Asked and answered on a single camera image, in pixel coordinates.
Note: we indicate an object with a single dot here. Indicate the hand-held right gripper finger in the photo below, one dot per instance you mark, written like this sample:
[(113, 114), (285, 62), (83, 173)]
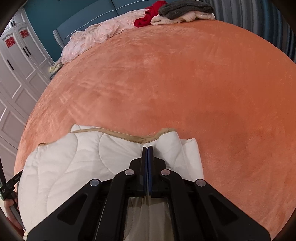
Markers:
[(150, 162), (145, 162)]

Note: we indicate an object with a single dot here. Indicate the cream quilted zip jacket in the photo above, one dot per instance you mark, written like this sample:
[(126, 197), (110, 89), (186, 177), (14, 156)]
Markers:
[(76, 157)]

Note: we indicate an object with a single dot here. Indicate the person's left hand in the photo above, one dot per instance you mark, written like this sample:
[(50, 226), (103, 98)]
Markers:
[(10, 206)]

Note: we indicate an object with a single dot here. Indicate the orange plush bed blanket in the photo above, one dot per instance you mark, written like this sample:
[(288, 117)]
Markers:
[(185, 92)]

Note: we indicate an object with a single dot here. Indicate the white panelled wardrobe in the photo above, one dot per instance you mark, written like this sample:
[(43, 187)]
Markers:
[(20, 92)]

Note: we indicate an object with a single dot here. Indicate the pale yellow cloth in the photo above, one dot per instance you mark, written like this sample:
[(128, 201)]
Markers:
[(55, 66)]

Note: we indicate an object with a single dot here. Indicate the pink quilt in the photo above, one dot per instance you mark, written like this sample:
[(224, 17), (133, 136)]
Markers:
[(92, 34)]

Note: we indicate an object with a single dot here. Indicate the red garment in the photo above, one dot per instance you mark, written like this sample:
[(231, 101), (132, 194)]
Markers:
[(143, 20)]

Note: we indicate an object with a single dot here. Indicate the cream fleece garment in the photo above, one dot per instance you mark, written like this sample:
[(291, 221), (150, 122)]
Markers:
[(166, 20)]

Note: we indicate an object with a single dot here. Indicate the red paper cutout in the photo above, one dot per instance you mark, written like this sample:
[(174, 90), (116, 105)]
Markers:
[(23, 33), (9, 43)]

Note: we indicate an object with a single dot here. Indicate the blue upholstered bed headboard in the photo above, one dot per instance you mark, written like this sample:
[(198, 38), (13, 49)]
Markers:
[(76, 25)]

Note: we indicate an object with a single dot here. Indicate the grey knit garment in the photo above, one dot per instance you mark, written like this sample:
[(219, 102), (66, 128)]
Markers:
[(185, 8)]

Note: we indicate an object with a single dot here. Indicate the grey striped curtain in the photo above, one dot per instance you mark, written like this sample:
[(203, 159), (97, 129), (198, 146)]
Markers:
[(266, 23)]

